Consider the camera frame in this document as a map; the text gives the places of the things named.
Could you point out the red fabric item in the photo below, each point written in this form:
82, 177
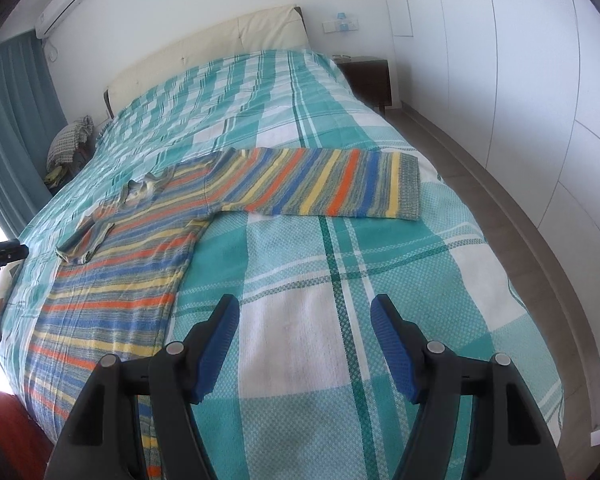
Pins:
10, 430

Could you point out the pile of folded cloths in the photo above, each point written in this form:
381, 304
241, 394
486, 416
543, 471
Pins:
67, 140

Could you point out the teal curtain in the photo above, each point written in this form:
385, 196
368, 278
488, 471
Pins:
10, 110

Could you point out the white wardrobe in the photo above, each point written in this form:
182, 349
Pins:
505, 60

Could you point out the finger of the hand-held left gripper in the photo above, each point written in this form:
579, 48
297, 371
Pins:
2, 252

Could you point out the cream padded headboard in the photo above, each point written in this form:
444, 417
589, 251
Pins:
205, 45

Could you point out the teal plaid blanket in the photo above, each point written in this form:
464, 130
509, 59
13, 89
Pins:
305, 285

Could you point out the dark wooden nightstand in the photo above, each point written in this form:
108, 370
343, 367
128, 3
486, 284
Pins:
370, 85

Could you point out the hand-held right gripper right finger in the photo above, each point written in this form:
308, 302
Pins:
395, 355

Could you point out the white air conditioner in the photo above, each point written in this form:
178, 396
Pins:
65, 5

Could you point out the striped knit sweater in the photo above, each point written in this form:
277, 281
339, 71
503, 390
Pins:
130, 260

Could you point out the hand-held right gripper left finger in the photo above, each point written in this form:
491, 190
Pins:
220, 355

